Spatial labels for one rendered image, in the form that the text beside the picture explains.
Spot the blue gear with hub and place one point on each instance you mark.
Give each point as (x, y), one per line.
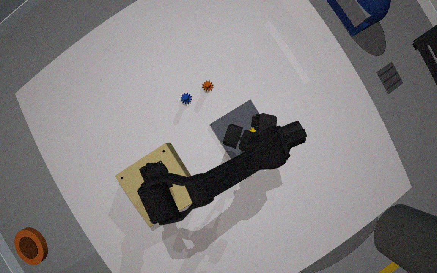
(186, 98)

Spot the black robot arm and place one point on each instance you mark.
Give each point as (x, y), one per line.
(267, 150)

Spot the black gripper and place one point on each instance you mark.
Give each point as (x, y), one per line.
(233, 134)

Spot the orange gear with cylindrical hub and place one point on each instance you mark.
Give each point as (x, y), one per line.
(207, 86)

